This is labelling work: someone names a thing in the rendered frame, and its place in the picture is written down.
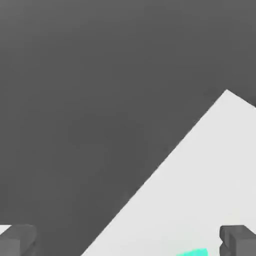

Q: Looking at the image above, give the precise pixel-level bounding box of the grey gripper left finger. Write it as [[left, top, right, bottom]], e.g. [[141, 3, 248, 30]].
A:
[[0, 224, 38, 256]]

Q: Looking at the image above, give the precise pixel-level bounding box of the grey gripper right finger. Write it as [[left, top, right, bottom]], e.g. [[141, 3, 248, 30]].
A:
[[219, 224, 256, 256]]

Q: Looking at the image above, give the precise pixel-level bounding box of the small turquoise cube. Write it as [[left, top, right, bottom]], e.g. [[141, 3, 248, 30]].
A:
[[175, 248, 209, 256]]

